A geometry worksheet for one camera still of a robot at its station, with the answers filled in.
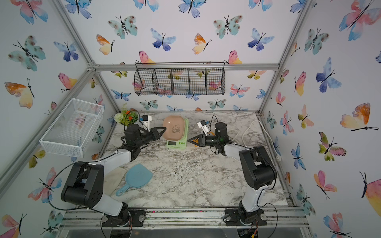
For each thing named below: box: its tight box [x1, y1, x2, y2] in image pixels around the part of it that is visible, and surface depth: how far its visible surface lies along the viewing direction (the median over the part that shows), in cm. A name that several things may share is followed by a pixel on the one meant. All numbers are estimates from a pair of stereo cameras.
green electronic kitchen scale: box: [166, 118, 189, 150], surface depth 86 cm
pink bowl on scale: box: [162, 115, 186, 141], surface depth 86 cm
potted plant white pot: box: [114, 102, 139, 126], surface depth 98 cm
